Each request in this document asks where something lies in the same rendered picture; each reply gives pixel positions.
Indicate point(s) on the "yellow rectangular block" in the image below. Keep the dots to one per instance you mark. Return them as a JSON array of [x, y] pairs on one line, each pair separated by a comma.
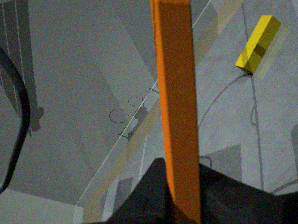
[[258, 43]]

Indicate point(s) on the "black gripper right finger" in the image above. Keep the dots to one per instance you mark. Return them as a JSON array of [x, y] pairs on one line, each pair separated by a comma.
[[225, 200]]

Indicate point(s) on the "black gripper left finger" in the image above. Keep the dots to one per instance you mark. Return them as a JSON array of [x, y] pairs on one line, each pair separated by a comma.
[[149, 202]]

